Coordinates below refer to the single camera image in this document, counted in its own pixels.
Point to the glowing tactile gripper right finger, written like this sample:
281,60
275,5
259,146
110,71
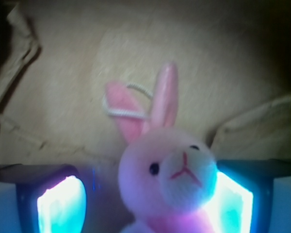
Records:
252,196

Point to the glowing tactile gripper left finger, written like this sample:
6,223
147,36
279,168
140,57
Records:
41,199

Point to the pink plush bunny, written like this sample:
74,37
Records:
165,176

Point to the brown paper bag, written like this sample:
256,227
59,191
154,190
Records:
232,56

